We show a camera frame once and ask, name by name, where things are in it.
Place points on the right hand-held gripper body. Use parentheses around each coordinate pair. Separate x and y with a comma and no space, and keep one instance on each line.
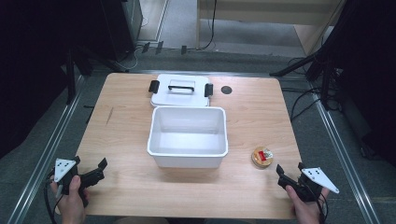
(316,182)

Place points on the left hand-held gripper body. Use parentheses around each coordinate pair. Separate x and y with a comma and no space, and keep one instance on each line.
(63,169)

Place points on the round pastry red label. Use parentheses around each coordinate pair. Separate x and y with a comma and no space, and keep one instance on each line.
(262,157)

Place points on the white plastic storage box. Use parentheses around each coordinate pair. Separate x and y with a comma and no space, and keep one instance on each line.
(187,137)

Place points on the person's right hand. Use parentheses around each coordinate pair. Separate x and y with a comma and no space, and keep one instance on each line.
(305,210)

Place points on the person's left hand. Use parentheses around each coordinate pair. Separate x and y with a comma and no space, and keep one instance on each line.
(72,203)

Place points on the black metal stand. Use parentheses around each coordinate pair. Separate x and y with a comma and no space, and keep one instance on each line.
(311,59)
(71,77)

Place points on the black round table grommet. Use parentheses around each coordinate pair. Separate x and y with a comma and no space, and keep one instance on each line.
(226,90)

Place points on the black curtain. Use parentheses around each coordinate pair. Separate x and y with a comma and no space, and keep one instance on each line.
(370,62)
(31,62)

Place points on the dark cabinet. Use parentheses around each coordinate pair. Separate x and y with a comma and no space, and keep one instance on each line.
(124,25)

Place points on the light wooden furniture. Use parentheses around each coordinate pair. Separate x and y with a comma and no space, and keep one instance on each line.
(249,9)

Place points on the metal floor rail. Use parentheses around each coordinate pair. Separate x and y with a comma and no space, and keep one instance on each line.
(46,155)
(342,155)

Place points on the small black floor bracket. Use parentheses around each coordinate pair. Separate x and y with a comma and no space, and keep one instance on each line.
(145,47)
(184,49)
(159,47)

